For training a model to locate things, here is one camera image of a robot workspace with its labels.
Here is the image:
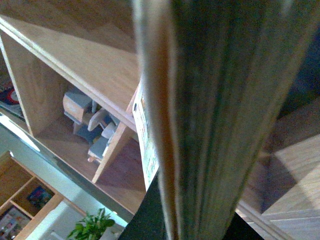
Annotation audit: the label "white illustrated book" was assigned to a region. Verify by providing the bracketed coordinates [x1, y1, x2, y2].
[132, 84, 159, 191]

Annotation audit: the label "background wooden cubby shelf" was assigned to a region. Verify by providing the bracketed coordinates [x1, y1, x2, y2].
[0, 151, 64, 240]

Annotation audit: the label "colourful books in cubby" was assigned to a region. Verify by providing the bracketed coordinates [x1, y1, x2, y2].
[0, 184, 55, 240]

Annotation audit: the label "wooden toy blocks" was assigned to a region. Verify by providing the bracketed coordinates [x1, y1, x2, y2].
[62, 87, 120, 163]

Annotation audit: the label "grey curtain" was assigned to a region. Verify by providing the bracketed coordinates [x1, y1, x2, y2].
[132, 0, 320, 240]

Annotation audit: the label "left wooden bookshelf unit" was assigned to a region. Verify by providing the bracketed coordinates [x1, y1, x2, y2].
[0, 15, 146, 214]

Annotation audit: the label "wooden bookshelf unit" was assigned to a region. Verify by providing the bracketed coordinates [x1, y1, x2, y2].
[0, 15, 146, 214]
[236, 135, 320, 240]

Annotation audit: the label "green potted plant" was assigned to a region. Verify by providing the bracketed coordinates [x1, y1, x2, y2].
[67, 208, 116, 240]

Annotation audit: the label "right wooden bookshelf unit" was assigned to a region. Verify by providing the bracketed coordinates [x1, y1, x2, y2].
[236, 135, 320, 240]

